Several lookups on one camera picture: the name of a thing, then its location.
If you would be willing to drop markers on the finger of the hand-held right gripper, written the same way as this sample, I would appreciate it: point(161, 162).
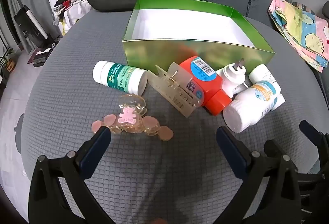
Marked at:
point(273, 148)
point(312, 133)

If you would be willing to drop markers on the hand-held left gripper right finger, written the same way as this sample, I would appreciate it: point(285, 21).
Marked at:
point(231, 152)

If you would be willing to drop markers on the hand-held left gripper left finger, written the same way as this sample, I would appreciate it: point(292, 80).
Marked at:
point(93, 152)

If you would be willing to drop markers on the white bottle blue orange label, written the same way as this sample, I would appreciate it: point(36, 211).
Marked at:
point(246, 111)

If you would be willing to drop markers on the pink bear hair clip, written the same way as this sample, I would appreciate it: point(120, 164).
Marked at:
point(128, 117)

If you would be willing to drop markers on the orange bottle pink label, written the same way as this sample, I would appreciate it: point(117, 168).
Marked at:
point(213, 90)

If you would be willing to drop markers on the white plug-in adapter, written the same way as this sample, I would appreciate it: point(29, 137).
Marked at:
point(228, 77)

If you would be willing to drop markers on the small white bottle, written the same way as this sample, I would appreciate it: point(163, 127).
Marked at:
point(262, 72)

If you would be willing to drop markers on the white bottle green label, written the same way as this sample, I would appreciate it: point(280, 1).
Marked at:
point(120, 76)

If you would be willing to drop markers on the beige hair claw clip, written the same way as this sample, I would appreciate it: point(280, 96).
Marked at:
point(174, 93)

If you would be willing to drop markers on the green cardboard box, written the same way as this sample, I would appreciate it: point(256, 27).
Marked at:
point(164, 52)

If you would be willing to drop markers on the grey round object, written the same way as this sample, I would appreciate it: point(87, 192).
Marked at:
point(20, 131)

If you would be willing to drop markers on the grey sofa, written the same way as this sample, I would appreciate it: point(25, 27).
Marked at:
point(64, 72)

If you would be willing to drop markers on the cartoon printed blanket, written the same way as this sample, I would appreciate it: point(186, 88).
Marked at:
point(303, 29)

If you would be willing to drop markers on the potted plant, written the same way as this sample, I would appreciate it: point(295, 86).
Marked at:
point(9, 62)

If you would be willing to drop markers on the grey armchair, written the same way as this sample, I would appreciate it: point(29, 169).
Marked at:
point(326, 9)

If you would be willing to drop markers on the black monitor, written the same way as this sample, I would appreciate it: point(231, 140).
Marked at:
point(30, 26)

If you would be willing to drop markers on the pile of clothes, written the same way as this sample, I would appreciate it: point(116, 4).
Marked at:
point(69, 8)

